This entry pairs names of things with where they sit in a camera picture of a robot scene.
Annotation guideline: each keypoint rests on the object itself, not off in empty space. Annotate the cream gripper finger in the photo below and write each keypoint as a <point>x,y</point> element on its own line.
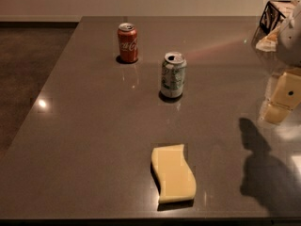
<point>284,99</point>

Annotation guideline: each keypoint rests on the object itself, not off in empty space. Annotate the yellow wavy sponge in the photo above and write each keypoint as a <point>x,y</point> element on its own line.
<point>176,180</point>

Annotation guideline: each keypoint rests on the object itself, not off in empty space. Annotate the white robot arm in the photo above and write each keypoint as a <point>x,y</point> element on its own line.
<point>289,41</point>

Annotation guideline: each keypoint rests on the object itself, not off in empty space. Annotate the white snack packet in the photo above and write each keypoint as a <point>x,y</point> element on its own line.
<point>269,42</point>

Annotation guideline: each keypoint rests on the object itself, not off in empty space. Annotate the green white soda can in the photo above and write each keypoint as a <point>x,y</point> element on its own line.
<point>173,74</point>

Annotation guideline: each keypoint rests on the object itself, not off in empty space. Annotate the red cola can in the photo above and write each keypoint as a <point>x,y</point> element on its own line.
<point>127,35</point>

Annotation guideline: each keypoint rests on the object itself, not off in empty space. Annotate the black wire basket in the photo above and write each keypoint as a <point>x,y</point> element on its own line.
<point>275,12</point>

